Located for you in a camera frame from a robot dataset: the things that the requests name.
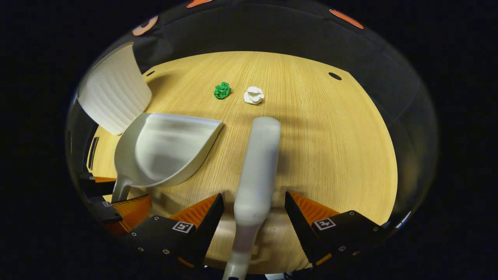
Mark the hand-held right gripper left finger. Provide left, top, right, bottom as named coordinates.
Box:
left=121, top=193, right=225, bottom=269

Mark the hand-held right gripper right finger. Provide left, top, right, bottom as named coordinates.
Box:
left=284, top=191, right=389, bottom=269

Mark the small white broom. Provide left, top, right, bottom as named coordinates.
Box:
left=223, top=117, right=282, bottom=280

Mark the white dustpan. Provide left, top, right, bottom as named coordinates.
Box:
left=111, top=113, right=224, bottom=203

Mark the white ribbed garbage bin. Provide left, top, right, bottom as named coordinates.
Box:
left=78, top=42, right=153, bottom=135

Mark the white paper ball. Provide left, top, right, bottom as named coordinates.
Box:
left=244, top=86, right=265, bottom=105

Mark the green paper ball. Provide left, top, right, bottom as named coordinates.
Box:
left=214, top=82, right=231, bottom=100

